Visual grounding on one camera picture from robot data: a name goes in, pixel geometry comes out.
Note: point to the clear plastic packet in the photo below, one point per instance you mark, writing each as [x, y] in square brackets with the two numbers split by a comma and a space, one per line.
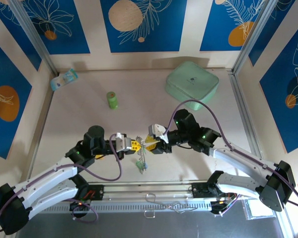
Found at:
[259, 210]

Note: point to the light blue wipes packet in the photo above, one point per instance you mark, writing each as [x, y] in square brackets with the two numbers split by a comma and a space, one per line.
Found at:
[63, 80]

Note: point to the green cylindrical bottle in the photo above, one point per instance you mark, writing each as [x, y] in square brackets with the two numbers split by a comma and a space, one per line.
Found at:
[112, 100]

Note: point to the yellow capped key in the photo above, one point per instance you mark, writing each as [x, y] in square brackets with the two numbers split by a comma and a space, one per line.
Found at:
[100, 156]

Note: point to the mint green zip case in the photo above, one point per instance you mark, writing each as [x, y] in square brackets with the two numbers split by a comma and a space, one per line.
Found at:
[191, 81]

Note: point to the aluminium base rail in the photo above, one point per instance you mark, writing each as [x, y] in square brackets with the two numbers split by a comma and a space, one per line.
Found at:
[149, 189]

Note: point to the metal crescent keyring holder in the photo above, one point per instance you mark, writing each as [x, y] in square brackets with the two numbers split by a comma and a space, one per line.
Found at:
[141, 156]

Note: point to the aluminium side rail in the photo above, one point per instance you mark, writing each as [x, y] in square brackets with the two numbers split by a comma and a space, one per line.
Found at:
[42, 119]
[239, 99]

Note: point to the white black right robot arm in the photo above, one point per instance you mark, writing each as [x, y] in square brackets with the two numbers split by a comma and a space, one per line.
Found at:
[238, 158]

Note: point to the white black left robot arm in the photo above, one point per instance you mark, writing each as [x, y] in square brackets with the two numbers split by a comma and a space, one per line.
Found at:
[47, 178]

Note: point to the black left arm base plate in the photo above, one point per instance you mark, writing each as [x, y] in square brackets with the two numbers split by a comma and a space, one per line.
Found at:
[96, 193]

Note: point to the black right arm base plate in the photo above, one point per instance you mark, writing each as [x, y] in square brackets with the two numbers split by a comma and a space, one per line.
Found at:
[198, 190]

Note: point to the aluminium frame post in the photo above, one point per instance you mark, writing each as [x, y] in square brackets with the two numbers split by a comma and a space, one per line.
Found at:
[253, 32]
[32, 32]

